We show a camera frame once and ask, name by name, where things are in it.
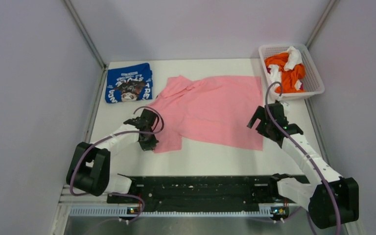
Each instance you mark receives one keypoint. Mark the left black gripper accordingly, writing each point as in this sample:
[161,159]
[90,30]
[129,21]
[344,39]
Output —
[149,146]

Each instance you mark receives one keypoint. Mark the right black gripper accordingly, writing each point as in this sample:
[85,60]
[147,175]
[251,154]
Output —
[260,113]

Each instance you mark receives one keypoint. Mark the pink t-shirt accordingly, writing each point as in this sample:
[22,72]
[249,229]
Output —
[213,110]

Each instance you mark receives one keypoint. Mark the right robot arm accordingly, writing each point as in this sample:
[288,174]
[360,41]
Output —
[329,198]

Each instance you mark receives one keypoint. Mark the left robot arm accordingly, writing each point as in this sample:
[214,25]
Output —
[90,171]

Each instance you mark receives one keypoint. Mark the orange t-shirt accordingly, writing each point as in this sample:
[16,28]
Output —
[290,79]

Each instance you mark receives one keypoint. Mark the folded blue graphic t-shirt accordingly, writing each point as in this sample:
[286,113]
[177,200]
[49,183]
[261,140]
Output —
[127,84]

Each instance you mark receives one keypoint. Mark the white plastic basket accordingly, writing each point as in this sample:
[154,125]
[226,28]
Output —
[312,82]

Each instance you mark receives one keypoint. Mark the white t-shirt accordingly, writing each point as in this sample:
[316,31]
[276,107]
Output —
[294,58]

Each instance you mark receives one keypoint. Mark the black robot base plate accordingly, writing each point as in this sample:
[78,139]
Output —
[204,196]

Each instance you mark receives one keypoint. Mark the aluminium frame rail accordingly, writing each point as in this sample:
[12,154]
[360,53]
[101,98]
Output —
[84,32]

